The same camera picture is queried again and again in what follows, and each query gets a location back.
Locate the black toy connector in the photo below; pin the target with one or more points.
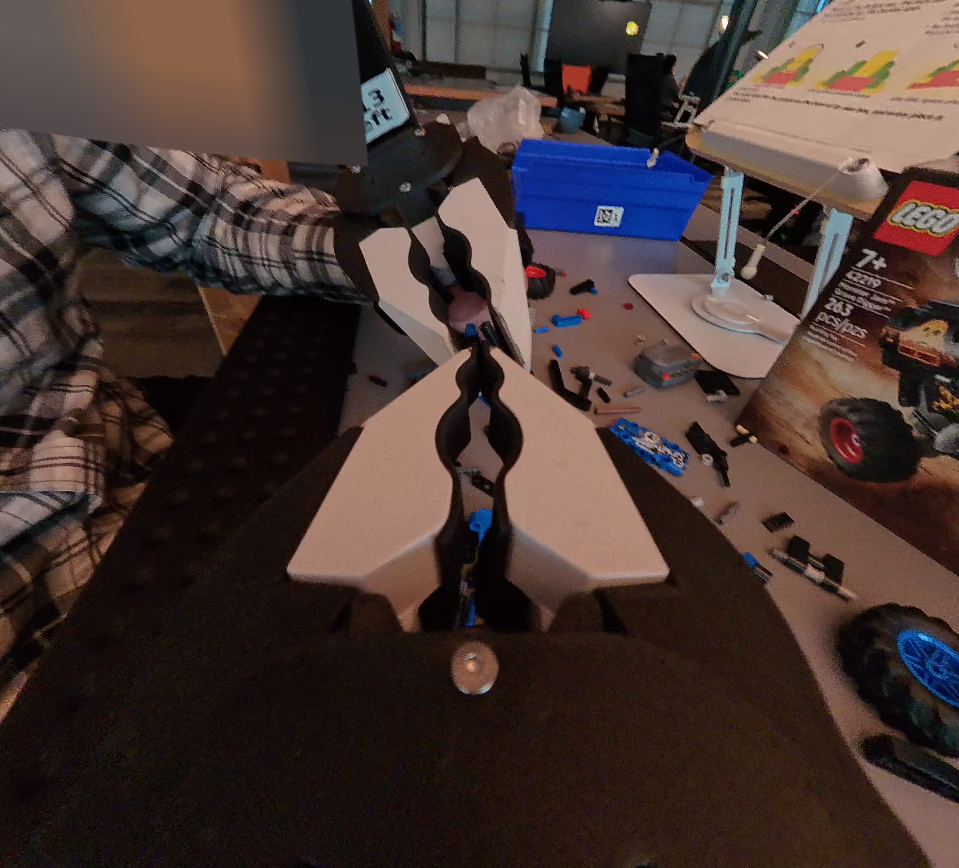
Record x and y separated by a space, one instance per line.
814 566

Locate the black square toy tile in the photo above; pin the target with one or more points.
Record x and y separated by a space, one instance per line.
717 383

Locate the black office chair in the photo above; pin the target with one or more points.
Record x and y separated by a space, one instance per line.
652 92

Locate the small red-hub toy wheel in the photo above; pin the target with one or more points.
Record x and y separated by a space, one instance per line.
540 281

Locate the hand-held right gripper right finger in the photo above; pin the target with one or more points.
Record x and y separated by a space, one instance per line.
585 509

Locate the grey toy motor block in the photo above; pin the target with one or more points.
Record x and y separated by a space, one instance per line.
669 365

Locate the toy truck set box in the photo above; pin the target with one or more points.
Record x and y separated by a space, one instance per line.
884 389

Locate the computer monitor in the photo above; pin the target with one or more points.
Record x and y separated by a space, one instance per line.
597 32

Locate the blue bin with white tag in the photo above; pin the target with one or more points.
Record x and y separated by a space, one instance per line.
600 187

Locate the black angled toy beam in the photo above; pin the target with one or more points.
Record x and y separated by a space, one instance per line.
914 768

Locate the instruction booklet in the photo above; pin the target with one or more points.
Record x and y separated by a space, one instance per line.
839 74

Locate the person's left hand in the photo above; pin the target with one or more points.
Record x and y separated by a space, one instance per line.
469 311

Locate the black dotted mat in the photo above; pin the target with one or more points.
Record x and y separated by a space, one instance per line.
240 434

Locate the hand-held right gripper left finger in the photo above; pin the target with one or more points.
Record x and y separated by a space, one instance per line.
367 509

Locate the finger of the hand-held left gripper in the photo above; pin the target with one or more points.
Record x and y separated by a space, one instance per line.
397 276
495 261

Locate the blue printed toy panel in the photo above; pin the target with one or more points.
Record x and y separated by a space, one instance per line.
649 446

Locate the clear plastic bag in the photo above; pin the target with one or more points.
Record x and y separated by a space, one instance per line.
505 119

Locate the person's plaid shirt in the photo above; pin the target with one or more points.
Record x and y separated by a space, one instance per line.
68 479

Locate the black tire blue rim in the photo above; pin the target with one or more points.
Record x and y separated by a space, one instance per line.
907 673

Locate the grey desk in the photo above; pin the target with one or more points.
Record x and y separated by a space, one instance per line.
675 434

